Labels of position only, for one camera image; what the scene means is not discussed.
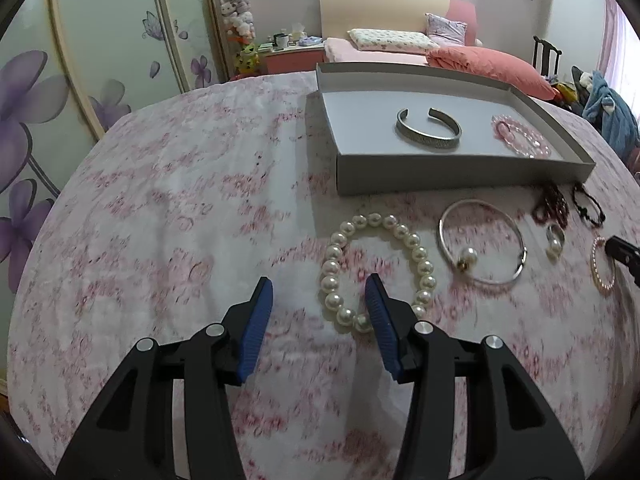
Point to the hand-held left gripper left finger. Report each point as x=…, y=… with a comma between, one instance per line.
x=257, y=320

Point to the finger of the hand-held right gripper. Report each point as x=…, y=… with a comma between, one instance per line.
x=622, y=251

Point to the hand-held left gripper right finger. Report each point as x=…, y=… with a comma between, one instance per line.
x=380, y=320

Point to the pink beaded bangle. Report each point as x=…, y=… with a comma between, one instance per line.
x=598, y=280

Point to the silver bangle with pearl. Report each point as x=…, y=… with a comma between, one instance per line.
x=467, y=259

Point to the grey shallow tray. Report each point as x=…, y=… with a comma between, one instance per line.
x=360, y=125

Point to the blue garment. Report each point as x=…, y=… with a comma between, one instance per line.
x=610, y=110

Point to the pile of colourful clothes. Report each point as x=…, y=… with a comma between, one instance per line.
x=567, y=92

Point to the silver open cuff bangle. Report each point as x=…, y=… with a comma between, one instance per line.
x=425, y=138

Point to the dark wooden chair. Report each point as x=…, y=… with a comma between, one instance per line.
x=546, y=57

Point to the pink curtain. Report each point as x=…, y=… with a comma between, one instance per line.
x=622, y=40

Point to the coral pink duvet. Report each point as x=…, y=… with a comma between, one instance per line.
x=490, y=65

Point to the pink nightstand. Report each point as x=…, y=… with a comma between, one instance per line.
x=290, y=60

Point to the pink bed sheet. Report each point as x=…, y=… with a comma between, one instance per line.
x=360, y=55

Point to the white mug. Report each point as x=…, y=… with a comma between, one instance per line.
x=281, y=41

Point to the white floral pillow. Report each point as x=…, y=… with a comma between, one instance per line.
x=390, y=40

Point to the small lilac pillow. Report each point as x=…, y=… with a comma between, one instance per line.
x=445, y=27

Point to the stack of plush toys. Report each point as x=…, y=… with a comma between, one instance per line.
x=240, y=15

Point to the cream and pink headboard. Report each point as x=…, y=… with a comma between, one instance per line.
x=370, y=7

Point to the floral sliding wardrobe doors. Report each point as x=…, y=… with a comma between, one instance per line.
x=100, y=35

